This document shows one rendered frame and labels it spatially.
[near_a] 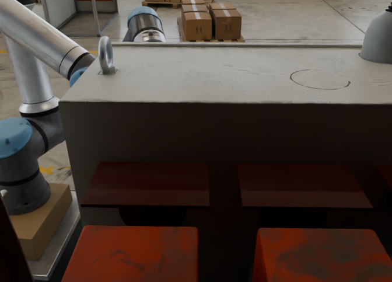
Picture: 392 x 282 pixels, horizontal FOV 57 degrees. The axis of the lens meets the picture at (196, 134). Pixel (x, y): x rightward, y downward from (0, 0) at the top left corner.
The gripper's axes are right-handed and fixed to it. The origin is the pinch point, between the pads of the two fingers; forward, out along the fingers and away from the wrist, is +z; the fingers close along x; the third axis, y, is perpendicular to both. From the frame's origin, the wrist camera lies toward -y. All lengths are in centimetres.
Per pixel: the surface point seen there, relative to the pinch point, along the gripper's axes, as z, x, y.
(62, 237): -10, -52, 31
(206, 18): -346, -186, -111
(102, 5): -537, -263, 10
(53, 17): -455, -233, 80
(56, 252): -5, -50, 32
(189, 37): -339, -207, -90
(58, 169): -123, -161, 55
